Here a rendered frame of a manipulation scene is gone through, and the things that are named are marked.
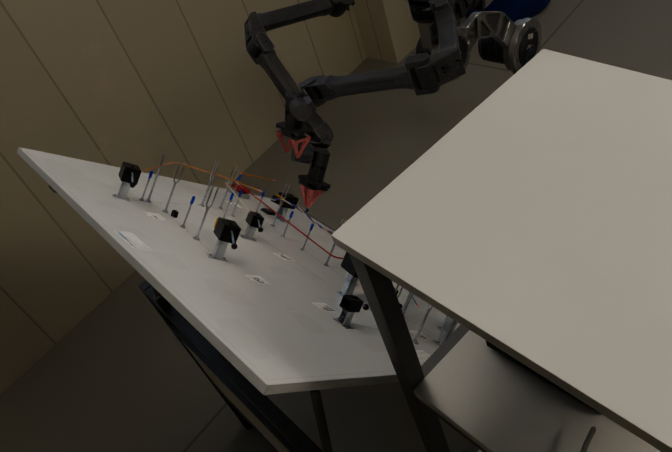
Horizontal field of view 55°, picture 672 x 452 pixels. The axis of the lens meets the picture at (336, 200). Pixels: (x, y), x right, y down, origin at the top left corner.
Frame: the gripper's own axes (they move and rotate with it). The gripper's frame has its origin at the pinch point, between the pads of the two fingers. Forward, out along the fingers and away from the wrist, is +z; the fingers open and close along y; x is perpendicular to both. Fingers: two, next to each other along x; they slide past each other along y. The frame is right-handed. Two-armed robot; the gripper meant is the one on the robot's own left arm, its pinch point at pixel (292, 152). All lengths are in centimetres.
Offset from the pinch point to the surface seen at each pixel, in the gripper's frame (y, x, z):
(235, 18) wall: -173, 104, 1
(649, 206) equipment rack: 123, -49, -49
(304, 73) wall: -174, 161, 44
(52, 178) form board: -7, -74, -9
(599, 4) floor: -58, 327, -9
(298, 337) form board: 73, -61, -3
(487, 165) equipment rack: 101, -51, -47
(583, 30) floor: -51, 297, 4
